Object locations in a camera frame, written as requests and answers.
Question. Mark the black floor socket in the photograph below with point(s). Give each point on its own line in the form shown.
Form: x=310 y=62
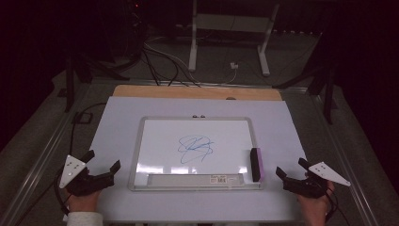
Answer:
x=83 y=117

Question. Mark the person's left hand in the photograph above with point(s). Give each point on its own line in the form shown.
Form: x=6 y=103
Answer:
x=83 y=203

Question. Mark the white metal stand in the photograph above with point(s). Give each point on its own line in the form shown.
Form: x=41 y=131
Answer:
x=193 y=47

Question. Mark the person's right hand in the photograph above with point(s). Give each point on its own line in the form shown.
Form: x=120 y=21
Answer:
x=315 y=210

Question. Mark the black stand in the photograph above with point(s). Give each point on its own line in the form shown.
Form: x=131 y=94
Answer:
x=328 y=94
x=69 y=84

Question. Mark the whiteboard with grey frame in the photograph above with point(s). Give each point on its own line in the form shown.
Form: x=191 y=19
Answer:
x=163 y=147

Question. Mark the white plug adapter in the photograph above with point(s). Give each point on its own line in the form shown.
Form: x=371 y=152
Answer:
x=234 y=66

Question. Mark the black and purple eraser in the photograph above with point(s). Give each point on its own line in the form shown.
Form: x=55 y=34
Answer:
x=256 y=164

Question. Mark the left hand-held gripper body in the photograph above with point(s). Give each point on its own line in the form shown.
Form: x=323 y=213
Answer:
x=72 y=169

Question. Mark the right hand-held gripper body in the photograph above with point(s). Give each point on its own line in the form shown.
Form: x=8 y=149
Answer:
x=309 y=186

